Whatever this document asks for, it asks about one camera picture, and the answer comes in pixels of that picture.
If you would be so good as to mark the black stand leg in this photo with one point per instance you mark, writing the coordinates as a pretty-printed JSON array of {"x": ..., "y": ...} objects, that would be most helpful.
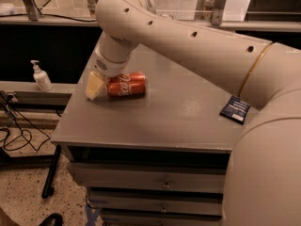
[{"x": 48, "y": 189}]

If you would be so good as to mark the dark blue snack packet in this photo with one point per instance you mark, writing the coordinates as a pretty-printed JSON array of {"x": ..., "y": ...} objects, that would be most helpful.
[{"x": 235, "y": 110}]

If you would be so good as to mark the white pump sanitizer bottle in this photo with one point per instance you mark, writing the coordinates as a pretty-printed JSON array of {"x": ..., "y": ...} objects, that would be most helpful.
[{"x": 41, "y": 77}]

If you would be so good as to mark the bottom drawer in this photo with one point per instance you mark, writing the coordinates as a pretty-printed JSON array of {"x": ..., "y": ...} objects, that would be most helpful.
[{"x": 116, "y": 217}]

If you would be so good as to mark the middle drawer with knob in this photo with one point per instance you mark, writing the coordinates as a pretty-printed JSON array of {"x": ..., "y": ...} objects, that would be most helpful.
[{"x": 159, "y": 202}]

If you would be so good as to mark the red coke can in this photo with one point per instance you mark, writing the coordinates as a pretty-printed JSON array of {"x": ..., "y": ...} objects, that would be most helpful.
[{"x": 127, "y": 84}]

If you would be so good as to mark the drawer with knob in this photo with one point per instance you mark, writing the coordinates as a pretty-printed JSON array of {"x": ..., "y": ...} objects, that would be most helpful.
[
  {"x": 144, "y": 178},
  {"x": 159, "y": 202}
]

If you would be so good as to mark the black shoe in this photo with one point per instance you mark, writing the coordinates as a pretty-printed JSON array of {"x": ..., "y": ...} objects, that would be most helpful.
[{"x": 54, "y": 219}]

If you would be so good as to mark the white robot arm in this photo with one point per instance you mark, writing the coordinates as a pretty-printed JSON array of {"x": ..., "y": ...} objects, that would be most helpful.
[{"x": 263, "y": 180}]

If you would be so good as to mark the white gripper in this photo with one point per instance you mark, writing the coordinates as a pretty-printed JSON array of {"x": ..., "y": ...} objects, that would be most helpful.
[{"x": 110, "y": 67}]

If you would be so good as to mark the top drawer with knob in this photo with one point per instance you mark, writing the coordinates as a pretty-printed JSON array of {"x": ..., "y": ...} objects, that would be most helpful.
[{"x": 144, "y": 178}]

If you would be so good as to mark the grey drawer cabinet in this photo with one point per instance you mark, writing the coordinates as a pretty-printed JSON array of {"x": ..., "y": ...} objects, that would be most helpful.
[{"x": 167, "y": 127}]

